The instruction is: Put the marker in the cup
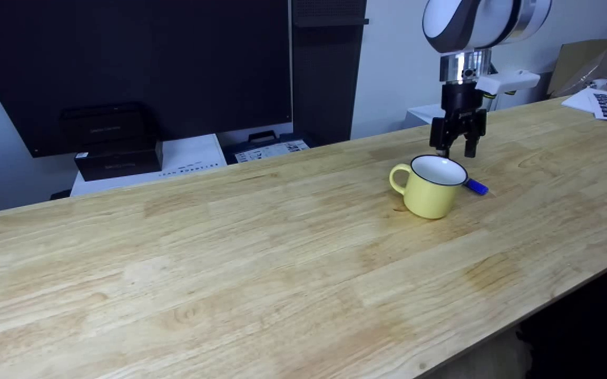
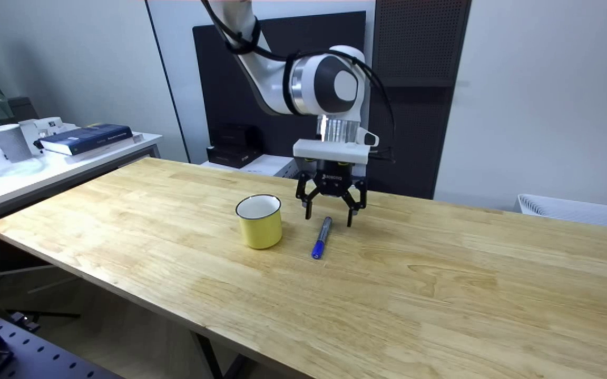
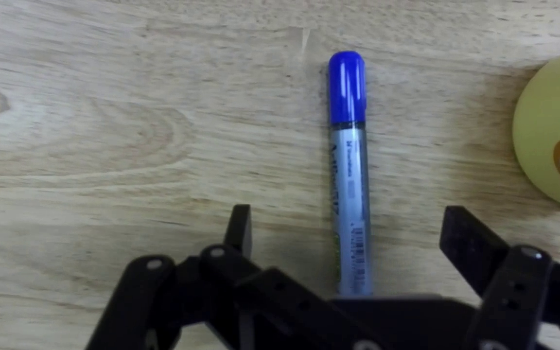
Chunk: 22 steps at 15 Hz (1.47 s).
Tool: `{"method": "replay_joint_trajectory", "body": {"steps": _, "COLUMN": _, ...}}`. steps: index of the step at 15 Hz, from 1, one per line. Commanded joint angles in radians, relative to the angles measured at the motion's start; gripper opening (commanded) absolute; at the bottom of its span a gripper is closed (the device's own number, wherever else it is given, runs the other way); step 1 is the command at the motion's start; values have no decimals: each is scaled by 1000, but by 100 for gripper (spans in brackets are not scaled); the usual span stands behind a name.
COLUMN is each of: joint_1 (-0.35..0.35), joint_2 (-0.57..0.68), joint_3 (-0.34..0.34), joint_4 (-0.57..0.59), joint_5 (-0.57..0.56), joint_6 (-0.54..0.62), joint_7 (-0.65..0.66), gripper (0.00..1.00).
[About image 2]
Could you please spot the white side table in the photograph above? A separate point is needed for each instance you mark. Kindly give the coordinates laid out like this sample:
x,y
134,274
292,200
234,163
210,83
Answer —
x,y
51,172

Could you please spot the black perforated breadboard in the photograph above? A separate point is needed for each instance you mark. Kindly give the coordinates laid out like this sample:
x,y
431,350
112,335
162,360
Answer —
x,y
30,354

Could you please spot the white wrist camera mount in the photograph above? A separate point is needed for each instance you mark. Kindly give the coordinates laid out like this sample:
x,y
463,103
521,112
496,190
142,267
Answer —
x,y
328,151

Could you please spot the dark blue book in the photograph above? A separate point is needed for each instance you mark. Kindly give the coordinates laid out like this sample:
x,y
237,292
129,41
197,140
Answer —
x,y
85,138

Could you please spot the large black panel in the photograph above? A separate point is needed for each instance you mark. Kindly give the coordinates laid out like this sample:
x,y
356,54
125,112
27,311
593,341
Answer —
x,y
211,106

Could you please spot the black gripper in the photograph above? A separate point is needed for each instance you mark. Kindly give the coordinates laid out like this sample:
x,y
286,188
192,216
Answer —
x,y
333,179

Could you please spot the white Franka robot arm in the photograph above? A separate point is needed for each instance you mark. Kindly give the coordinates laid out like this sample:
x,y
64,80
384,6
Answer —
x,y
317,88

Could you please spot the blue marker pen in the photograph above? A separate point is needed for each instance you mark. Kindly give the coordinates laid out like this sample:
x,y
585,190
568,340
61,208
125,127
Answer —
x,y
324,236

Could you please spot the black table leg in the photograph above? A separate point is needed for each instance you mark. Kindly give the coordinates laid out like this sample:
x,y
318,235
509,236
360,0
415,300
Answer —
x,y
211,354

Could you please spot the yellow enamel mug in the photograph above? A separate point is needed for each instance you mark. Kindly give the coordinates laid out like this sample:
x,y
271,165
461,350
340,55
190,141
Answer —
x,y
261,228

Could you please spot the black storage box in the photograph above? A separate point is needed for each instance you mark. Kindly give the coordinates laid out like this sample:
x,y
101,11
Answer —
x,y
230,154

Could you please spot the tall dark cabinet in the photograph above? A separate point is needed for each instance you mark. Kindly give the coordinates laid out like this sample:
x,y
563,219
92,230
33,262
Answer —
x,y
420,106

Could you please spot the white device box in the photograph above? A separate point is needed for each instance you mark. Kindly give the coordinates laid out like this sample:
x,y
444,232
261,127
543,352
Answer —
x,y
47,129

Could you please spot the white plastic bin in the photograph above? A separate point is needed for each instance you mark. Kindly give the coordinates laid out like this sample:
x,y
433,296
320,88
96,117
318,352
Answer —
x,y
578,212

